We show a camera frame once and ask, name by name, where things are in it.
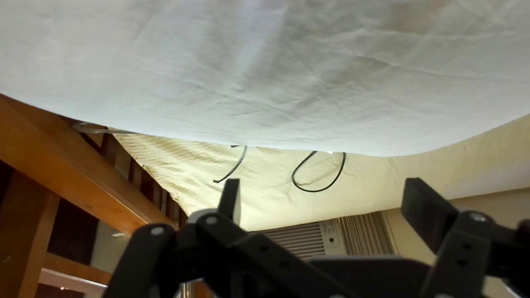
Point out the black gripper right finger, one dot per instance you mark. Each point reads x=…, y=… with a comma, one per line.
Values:
x=465, y=253

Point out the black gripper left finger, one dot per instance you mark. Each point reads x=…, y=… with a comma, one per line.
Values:
x=221, y=248

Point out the large white pillow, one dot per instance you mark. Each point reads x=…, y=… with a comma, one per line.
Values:
x=249, y=71

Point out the white wall vent grille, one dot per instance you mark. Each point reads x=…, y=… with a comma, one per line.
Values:
x=332, y=237

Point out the wooden bunk bed frame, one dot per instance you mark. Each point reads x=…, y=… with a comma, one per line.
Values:
x=60, y=165

